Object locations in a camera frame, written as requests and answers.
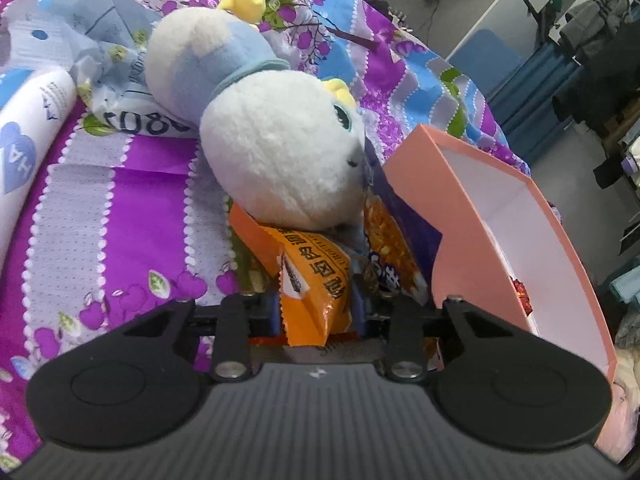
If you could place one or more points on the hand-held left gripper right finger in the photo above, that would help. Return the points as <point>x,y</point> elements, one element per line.
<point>359,312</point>

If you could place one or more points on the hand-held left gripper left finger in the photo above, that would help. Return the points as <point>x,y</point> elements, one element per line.
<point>274,316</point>

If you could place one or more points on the orange snack packet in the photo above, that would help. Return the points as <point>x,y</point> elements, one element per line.
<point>310,280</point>

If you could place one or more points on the red foil snack packet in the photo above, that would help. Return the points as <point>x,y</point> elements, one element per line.
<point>522,296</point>

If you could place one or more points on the pink cardboard box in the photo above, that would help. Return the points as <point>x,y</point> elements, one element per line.
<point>505,200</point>

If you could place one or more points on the purple snack bag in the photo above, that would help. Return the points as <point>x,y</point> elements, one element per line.
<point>400,230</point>

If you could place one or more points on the white and blue plush toy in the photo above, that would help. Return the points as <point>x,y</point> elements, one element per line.
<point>270,145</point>

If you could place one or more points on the purple floral bedsheet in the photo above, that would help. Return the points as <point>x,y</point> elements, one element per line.
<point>125,210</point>

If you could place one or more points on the teal folded cloth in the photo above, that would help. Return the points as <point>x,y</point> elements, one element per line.
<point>620,285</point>

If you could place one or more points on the blue chair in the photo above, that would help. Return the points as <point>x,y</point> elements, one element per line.
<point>487,62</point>

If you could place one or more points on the dark blue curtain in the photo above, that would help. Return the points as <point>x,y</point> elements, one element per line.
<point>540,95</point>

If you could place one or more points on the white spray bottle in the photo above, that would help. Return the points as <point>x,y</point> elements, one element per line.
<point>30,130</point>

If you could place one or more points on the hanging black clothes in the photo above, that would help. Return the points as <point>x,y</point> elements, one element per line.
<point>605,110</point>

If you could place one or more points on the white cabinet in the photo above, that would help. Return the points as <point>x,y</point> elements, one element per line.
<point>495,15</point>

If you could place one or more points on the light blue plastic bag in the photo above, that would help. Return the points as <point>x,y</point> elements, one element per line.
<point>100,20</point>

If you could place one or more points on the hanging grey jacket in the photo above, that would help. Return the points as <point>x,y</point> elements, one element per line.
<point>595,20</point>

